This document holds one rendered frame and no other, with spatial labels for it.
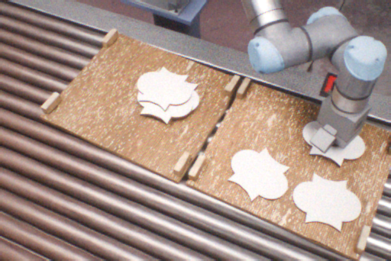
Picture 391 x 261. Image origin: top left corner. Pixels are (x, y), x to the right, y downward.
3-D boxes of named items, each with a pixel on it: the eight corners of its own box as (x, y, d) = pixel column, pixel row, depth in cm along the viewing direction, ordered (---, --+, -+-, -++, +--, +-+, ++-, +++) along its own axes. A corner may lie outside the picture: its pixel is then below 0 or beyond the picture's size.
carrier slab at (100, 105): (117, 35, 140) (116, 31, 138) (242, 84, 128) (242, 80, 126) (41, 120, 123) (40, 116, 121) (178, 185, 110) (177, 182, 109)
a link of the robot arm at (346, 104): (358, 107, 94) (324, 85, 97) (353, 120, 97) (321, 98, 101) (379, 86, 97) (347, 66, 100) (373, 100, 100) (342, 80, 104)
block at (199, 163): (199, 159, 112) (199, 153, 110) (206, 162, 112) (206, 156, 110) (188, 179, 109) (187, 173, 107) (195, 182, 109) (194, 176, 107)
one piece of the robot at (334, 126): (308, 101, 97) (296, 145, 111) (344, 127, 93) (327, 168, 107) (343, 71, 102) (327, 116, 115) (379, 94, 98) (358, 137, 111)
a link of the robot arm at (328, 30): (293, 12, 96) (319, 48, 90) (341, -1, 98) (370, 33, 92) (287, 40, 103) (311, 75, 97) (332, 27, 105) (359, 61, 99)
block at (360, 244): (360, 227, 101) (363, 223, 99) (369, 231, 101) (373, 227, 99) (352, 252, 98) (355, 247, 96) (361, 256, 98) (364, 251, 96)
